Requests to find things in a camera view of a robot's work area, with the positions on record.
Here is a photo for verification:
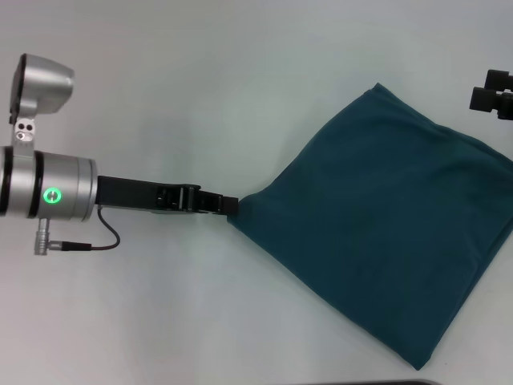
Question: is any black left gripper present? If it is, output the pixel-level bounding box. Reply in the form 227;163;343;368
95;174;240;217

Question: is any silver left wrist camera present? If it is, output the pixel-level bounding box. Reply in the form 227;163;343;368
7;53;76;152

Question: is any blue FREE print t-shirt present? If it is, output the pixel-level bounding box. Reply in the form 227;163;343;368
225;82;513;361

